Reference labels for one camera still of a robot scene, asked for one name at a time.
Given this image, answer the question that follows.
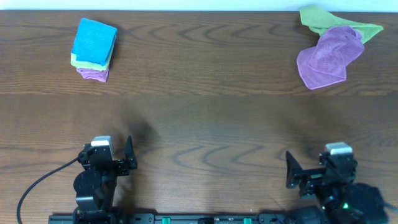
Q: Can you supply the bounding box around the blue microfiber cloth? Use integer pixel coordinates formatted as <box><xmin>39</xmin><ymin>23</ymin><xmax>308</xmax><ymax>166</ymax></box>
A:
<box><xmin>71</xmin><ymin>18</ymin><xmax>118</xmax><ymax>66</ymax></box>

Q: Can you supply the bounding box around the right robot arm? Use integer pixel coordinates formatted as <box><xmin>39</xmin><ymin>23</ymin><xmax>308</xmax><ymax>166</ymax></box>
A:
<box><xmin>284</xmin><ymin>151</ymin><xmax>389</xmax><ymax>224</ymax></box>

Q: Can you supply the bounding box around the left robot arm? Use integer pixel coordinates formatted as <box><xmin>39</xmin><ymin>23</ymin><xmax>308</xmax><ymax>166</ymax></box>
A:
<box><xmin>72</xmin><ymin>136</ymin><xmax>137</xmax><ymax>223</ymax></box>

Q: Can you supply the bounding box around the folded purple cloth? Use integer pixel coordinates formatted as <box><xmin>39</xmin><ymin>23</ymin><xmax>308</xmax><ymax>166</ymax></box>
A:
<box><xmin>76</xmin><ymin>68</ymin><xmax>109</xmax><ymax>83</ymax></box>

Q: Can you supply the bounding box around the folded green cloth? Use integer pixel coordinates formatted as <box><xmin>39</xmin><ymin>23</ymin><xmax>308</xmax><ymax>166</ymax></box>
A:
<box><xmin>70</xmin><ymin>53</ymin><xmax>111</xmax><ymax>71</ymax></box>

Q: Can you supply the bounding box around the crumpled purple cloth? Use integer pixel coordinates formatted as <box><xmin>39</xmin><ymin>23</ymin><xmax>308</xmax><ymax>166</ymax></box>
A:
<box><xmin>297</xmin><ymin>26</ymin><xmax>364</xmax><ymax>90</ymax></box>

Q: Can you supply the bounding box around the crumpled green cloth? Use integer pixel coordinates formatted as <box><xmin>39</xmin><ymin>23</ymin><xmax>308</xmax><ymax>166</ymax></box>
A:
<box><xmin>299</xmin><ymin>5</ymin><xmax>384</xmax><ymax>44</ymax></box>

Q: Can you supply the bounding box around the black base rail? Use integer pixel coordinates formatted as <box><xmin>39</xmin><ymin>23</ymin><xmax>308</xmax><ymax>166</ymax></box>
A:
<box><xmin>48</xmin><ymin>213</ymin><xmax>286</xmax><ymax>224</ymax></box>

